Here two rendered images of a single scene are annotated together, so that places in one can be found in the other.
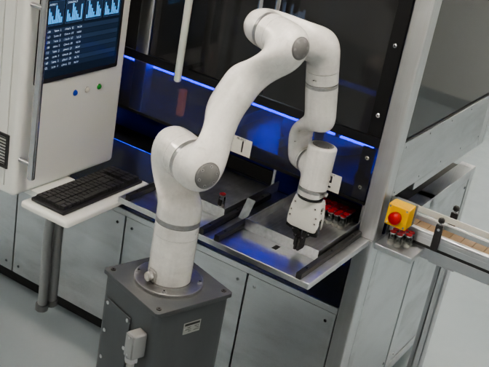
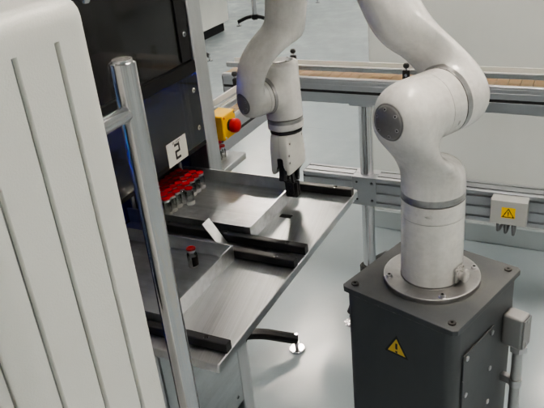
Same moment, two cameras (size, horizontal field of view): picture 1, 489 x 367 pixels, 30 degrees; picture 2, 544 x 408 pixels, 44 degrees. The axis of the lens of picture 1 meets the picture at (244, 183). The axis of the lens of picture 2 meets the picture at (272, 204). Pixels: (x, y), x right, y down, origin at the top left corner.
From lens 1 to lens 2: 2.82 m
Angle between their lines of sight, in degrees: 79
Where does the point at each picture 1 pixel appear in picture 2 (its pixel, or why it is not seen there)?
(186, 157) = (481, 78)
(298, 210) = (295, 150)
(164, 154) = (455, 108)
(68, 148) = not seen: outside the picture
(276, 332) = not seen: hidden behind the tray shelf
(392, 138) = (201, 48)
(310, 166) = (297, 87)
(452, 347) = not seen: hidden behind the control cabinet
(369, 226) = (216, 159)
